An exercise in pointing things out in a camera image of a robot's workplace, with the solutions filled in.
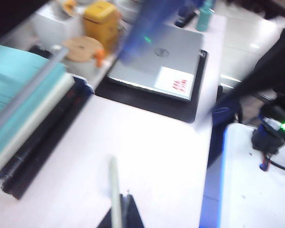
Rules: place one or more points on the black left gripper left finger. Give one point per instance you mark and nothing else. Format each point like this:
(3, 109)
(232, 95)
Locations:
(108, 222)

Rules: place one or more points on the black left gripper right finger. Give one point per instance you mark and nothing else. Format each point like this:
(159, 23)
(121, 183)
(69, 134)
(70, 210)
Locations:
(131, 213)

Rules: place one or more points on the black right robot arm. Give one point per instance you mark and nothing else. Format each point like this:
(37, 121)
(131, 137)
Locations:
(270, 71)

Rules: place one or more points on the dark navy book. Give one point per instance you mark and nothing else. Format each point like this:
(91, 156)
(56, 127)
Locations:
(38, 154)
(59, 107)

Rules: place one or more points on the black desk mat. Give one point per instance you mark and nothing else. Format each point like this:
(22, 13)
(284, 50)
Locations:
(156, 107)

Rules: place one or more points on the white robot platform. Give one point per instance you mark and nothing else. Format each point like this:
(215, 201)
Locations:
(247, 190)

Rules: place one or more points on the white book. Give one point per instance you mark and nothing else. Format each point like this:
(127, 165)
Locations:
(38, 114)

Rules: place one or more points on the silver laptop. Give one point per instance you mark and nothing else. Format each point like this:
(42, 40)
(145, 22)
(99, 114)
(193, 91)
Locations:
(156, 59)

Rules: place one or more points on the white cup wooden lid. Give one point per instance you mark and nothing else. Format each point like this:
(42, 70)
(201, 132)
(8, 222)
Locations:
(82, 46)

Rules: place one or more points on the blue blurred object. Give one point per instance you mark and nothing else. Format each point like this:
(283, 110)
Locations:
(142, 28)

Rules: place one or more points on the teal book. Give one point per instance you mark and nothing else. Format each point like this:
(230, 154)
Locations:
(9, 61)

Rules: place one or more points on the yellow box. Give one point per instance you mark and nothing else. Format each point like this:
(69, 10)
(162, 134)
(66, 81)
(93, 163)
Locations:
(99, 21)

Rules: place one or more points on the white square container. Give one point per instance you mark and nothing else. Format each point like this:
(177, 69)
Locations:
(52, 28)

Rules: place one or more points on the black small device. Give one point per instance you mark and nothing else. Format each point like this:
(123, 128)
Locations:
(185, 16)

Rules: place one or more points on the teal bottle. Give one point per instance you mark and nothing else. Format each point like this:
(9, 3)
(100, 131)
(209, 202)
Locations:
(204, 19)

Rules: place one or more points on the large black AOC monitor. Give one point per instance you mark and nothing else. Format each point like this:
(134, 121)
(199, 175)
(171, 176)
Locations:
(4, 14)

